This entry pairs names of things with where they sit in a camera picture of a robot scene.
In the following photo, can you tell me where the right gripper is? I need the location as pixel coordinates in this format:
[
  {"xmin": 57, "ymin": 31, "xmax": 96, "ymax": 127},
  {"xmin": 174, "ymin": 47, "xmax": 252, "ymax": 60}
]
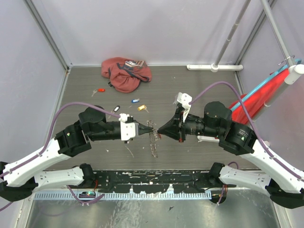
[{"xmin": 158, "ymin": 107, "xmax": 222, "ymax": 142}]

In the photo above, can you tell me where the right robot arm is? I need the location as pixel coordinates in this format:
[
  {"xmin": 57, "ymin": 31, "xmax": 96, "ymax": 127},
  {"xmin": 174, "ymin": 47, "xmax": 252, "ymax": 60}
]
[{"xmin": 158, "ymin": 101, "xmax": 304, "ymax": 209}]

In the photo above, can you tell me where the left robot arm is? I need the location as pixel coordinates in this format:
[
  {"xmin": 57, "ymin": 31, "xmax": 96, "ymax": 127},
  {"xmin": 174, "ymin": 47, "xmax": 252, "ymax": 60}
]
[{"xmin": 0, "ymin": 106, "xmax": 153, "ymax": 202}]

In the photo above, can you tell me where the key with yellow tag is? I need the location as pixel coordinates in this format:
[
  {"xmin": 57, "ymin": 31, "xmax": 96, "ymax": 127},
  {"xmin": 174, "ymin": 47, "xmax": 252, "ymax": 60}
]
[{"xmin": 137, "ymin": 105, "xmax": 149, "ymax": 112}]

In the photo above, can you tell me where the key with blue tag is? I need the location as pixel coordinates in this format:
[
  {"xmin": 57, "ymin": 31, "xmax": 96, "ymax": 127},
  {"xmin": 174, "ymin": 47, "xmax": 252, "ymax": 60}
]
[{"xmin": 131, "ymin": 99, "xmax": 140, "ymax": 104}]

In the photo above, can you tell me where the key with black tag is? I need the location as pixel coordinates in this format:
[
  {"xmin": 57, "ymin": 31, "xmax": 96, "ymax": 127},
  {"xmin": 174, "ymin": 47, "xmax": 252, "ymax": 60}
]
[{"xmin": 111, "ymin": 105, "xmax": 120, "ymax": 114}]

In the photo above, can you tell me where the red crumpled shirt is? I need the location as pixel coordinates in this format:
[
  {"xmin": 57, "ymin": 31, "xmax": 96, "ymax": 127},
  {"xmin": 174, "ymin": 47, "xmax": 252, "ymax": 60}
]
[{"xmin": 101, "ymin": 57, "xmax": 152, "ymax": 93}]

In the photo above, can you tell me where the white rack base bar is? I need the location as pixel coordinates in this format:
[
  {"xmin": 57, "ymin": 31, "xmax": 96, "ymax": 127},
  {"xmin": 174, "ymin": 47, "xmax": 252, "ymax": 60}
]
[{"xmin": 187, "ymin": 64, "xmax": 244, "ymax": 72}]

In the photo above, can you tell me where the red cloth on hanger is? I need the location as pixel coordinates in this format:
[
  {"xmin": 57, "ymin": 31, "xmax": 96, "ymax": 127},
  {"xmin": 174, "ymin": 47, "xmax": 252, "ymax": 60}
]
[{"xmin": 229, "ymin": 69, "xmax": 289, "ymax": 124}]

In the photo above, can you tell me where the grey rack pole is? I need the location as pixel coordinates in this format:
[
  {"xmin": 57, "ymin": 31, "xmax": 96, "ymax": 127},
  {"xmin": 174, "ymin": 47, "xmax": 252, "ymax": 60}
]
[{"xmin": 214, "ymin": 0, "xmax": 251, "ymax": 65}]

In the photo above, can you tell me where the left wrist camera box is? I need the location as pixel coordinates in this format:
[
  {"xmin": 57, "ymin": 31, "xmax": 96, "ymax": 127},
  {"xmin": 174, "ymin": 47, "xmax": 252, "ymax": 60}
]
[{"xmin": 120, "ymin": 122, "xmax": 139, "ymax": 141}]

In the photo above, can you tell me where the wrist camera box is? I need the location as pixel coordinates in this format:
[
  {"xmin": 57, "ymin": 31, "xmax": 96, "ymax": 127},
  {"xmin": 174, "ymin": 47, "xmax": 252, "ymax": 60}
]
[
  {"xmin": 173, "ymin": 92, "xmax": 192, "ymax": 120},
  {"xmin": 120, "ymin": 122, "xmax": 139, "ymax": 141}
]

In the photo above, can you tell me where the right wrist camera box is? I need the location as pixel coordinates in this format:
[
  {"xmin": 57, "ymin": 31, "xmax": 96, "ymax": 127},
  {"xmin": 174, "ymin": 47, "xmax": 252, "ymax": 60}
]
[{"xmin": 173, "ymin": 92, "xmax": 192, "ymax": 120}]

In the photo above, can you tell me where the white slotted cable duct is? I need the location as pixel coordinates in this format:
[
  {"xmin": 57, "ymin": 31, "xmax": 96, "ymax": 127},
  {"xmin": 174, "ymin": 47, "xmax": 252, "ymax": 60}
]
[{"xmin": 33, "ymin": 190, "xmax": 212, "ymax": 200}]

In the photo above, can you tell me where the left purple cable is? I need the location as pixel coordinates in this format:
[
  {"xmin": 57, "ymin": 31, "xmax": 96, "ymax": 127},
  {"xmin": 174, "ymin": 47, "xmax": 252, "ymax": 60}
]
[{"xmin": 0, "ymin": 102, "xmax": 128, "ymax": 212}]

